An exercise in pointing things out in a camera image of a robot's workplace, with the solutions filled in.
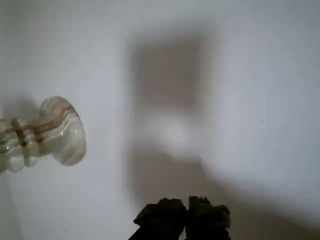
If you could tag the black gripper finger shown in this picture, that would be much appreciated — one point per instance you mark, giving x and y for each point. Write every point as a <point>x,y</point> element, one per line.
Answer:
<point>162,220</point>
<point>207,222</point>

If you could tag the marbled onyx stone vase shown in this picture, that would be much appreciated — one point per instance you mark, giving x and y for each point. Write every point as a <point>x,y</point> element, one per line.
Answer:
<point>65,135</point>

